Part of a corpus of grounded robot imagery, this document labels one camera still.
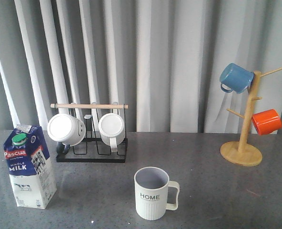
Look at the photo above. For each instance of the white HOME mug on table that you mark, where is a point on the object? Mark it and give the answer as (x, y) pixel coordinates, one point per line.
(151, 193)

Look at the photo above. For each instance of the white mug with dark handle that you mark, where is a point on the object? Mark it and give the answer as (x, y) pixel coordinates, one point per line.
(66, 130)

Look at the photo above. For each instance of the black wire mug rack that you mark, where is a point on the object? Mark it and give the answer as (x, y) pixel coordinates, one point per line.
(92, 148)

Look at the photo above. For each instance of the blue enamel mug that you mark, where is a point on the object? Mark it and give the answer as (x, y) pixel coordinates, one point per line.
(235, 78)

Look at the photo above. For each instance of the wooden mug tree stand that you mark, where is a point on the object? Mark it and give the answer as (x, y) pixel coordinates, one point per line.
(240, 152)

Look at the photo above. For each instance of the Pascual whole milk carton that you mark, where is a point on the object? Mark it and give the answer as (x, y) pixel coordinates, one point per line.
(30, 168)

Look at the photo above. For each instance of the orange enamel mug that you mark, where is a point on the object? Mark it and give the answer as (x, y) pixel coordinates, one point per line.
(266, 122)

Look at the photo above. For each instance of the white ribbed mug on rack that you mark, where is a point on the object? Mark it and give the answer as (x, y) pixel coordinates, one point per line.
(111, 128)

